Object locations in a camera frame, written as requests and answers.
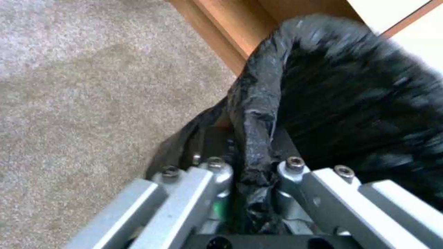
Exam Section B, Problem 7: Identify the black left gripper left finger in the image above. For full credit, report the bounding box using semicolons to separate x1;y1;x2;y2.
64;127;239;249

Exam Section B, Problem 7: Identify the brown wooden furniture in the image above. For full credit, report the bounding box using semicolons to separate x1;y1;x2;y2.
168;0;443;76

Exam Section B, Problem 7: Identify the black bag-lined trash bin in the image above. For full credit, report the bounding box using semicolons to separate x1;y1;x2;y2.
147;13;443;235

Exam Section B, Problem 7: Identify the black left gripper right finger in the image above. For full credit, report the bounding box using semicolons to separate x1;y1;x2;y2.
268;128;443;249

